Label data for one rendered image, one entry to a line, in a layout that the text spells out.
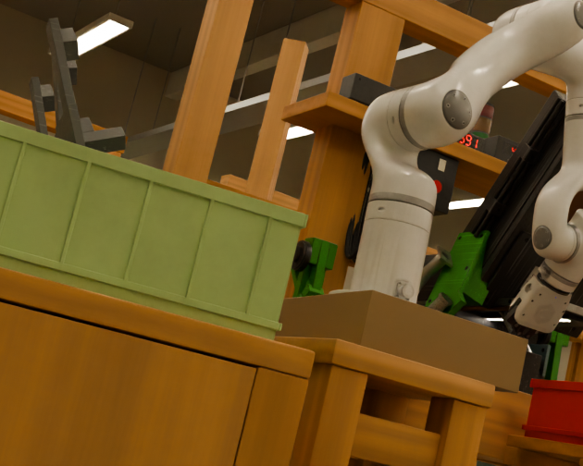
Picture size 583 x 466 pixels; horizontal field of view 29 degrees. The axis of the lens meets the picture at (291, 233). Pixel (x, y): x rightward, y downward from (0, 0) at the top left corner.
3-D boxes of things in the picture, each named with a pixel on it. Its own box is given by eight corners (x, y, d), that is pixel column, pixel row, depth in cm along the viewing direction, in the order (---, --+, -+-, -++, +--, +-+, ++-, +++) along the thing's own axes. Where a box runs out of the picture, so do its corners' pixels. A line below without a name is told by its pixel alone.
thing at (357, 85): (398, 116, 297) (403, 91, 299) (350, 97, 291) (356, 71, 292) (384, 121, 304) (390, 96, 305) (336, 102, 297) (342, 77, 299)
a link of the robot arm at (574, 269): (558, 278, 228) (588, 286, 234) (594, 225, 223) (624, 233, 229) (534, 254, 234) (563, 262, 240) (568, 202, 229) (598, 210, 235)
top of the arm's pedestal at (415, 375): (491, 409, 193) (496, 386, 194) (330, 362, 179) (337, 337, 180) (390, 396, 221) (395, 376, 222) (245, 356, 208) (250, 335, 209)
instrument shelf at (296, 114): (598, 214, 320) (601, 200, 321) (326, 104, 282) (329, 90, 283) (539, 219, 342) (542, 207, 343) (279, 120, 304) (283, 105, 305)
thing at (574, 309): (602, 328, 262) (605, 315, 263) (549, 310, 255) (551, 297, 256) (497, 326, 297) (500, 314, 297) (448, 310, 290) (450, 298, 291)
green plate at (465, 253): (477, 324, 268) (512, 248, 274) (451, 306, 265) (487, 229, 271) (448, 323, 278) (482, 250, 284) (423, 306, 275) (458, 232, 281)
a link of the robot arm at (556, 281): (553, 275, 229) (545, 288, 230) (587, 288, 232) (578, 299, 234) (536, 253, 236) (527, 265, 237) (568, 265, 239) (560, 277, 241)
